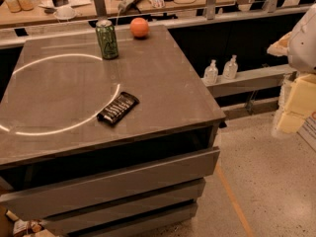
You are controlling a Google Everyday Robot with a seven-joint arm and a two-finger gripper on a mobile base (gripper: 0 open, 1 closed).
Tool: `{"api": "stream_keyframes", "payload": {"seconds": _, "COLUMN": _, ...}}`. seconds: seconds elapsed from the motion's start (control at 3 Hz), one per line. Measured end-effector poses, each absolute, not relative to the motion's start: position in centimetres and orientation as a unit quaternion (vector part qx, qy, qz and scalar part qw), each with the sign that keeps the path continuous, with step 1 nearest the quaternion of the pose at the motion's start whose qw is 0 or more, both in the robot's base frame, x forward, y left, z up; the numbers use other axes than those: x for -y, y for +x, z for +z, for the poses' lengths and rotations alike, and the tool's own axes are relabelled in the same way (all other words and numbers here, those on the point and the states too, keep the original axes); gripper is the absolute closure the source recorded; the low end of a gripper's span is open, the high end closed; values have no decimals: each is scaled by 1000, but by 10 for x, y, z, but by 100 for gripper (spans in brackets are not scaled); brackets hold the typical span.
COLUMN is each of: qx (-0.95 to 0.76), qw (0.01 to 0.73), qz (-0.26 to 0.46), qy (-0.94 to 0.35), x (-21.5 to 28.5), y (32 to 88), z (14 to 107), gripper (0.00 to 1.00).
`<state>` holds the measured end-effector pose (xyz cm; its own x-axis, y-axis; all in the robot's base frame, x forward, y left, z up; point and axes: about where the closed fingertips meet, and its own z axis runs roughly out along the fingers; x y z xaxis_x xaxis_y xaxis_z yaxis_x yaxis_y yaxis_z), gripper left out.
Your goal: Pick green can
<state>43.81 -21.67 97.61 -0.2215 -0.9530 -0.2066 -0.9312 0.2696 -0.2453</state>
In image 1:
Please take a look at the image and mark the right clear sanitizer bottle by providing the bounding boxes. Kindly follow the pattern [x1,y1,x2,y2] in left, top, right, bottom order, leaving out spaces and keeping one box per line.
[223,54,238,79]

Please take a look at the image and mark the left jar with liquid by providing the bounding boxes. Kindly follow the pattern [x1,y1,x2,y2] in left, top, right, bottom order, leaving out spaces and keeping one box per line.
[4,0,21,13]

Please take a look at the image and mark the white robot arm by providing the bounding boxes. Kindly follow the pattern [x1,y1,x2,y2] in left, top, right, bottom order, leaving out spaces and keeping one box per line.
[268,5,316,137]

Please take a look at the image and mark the green drink can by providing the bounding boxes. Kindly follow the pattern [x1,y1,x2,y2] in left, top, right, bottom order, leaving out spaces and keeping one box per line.
[96,20,119,59]

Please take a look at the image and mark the orange ball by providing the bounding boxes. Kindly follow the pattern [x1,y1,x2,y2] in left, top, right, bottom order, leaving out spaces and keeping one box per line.
[130,18,149,38]

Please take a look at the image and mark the left clear sanitizer bottle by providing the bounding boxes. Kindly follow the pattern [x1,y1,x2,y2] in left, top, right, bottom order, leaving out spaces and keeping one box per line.
[203,59,218,84]

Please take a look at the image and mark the black snack bar wrapper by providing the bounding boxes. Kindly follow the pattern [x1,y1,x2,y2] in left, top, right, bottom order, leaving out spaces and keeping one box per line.
[97,92,139,125]

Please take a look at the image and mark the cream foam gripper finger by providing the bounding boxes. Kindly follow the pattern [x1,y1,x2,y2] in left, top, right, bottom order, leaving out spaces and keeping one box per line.
[272,74,316,138]

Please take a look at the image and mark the grey metal post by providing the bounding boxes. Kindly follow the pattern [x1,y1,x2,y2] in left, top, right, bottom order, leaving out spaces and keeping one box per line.
[94,0,107,20]

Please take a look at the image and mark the black power adapter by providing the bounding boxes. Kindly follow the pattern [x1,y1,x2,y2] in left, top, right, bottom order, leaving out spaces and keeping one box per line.
[52,0,68,7]

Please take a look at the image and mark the grey drawer cabinet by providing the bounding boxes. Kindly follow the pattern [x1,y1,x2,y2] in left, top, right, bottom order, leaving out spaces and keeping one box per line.
[0,26,224,237]

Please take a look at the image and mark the clear sanitizer bottle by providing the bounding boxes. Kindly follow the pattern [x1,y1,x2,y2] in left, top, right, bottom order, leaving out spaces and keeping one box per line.
[223,54,238,79]
[203,59,218,84]

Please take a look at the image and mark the white cardboard box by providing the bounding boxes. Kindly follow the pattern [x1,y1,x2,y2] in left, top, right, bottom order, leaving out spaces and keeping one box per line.
[298,112,316,151]

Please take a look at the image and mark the white power strip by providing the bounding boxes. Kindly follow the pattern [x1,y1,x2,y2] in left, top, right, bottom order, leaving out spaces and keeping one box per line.
[118,0,147,13]

